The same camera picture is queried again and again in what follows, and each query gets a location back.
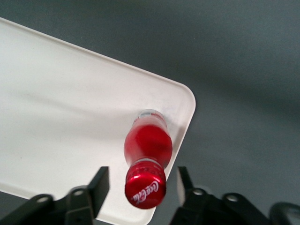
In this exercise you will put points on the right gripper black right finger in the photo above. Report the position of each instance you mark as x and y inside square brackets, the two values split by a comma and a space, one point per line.
[187, 189]

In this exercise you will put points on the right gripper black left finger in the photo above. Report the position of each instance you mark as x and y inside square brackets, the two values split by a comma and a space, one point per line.
[99, 187]

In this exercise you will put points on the red coke bottle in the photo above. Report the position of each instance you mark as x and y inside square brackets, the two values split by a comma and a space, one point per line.
[148, 150]

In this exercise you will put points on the white rectangular tray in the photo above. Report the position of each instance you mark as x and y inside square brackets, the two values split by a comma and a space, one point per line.
[70, 112]

